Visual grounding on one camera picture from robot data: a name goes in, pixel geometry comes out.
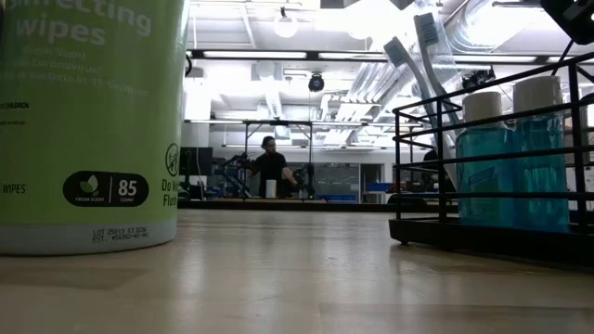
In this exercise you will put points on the blue storage bins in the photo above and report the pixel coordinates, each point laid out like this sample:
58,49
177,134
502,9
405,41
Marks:
378,187

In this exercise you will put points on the person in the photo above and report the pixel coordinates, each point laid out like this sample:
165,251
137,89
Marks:
271,171
429,158

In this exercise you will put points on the disinfecting wipes canister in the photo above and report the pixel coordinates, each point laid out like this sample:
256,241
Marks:
93,139

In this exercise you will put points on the black ceiling track light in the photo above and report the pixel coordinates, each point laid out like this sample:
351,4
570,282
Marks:
473,81

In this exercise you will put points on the black computer monitor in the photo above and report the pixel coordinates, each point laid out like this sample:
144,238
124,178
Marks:
195,161

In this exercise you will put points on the blue mouthwash bottle white cap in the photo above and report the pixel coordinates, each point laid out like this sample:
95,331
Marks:
485,176
540,176

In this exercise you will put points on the white globe lamp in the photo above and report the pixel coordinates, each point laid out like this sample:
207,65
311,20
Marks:
285,26

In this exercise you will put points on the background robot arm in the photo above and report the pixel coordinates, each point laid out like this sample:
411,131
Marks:
234,162
304,176

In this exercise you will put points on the black round hanging camera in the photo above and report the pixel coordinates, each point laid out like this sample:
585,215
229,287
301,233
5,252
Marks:
316,83

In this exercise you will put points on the background black rig frame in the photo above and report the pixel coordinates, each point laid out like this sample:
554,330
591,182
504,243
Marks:
278,123

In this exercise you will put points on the blue toothbrush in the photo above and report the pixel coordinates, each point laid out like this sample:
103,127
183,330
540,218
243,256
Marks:
427,28
415,79

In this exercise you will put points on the black overhead beam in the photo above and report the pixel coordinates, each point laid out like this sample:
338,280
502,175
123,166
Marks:
312,55

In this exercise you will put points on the white paper roll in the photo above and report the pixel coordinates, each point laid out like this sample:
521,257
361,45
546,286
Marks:
271,189

